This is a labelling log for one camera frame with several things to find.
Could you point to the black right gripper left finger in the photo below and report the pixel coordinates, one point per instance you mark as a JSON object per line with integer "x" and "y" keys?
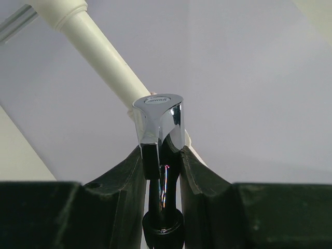
{"x": 104, "y": 213}

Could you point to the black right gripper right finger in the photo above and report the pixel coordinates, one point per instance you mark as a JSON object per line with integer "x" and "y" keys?
{"x": 219, "y": 214}

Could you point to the white PVC pipe frame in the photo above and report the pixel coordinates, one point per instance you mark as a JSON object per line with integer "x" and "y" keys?
{"x": 68, "y": 87}

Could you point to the chrome water faucet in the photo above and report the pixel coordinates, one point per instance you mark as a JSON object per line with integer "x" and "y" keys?
{"x": 159, "y": 122}

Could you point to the aluminium frame post left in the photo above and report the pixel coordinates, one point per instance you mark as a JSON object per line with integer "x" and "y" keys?
{"x": 16, "y": 22}

